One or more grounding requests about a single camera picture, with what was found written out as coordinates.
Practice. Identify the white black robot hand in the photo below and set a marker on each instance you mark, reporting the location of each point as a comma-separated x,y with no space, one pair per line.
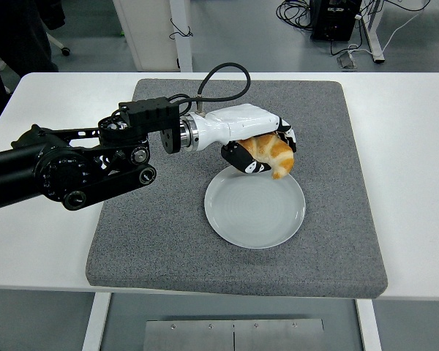
241,122

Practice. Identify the golden croissant bread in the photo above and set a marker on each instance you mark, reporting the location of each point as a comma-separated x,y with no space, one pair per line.
278,153

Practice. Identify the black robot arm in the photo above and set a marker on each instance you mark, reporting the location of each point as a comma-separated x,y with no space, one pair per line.
22,161

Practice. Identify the round grey plate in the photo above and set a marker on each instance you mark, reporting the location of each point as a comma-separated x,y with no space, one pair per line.
254,212

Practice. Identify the small grey floor socket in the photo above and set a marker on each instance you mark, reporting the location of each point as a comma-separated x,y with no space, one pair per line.
347,60

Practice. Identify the white cabinet panel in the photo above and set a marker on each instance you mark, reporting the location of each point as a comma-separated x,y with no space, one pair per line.
150,33

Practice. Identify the black computer tower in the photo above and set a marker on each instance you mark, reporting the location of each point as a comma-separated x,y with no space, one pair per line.
333,18

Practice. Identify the grey felt mat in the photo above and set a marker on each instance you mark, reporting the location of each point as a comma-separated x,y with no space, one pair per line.
241,263

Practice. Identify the white desk leg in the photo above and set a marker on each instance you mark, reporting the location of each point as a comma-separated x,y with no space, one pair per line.
374,33

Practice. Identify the chair caster leg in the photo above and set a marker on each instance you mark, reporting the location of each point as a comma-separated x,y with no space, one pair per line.
64,50

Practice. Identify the white table leg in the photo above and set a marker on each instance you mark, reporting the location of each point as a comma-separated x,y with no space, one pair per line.
369,325
95,321

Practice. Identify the person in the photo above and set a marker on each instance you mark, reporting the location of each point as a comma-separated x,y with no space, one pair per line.
18,29

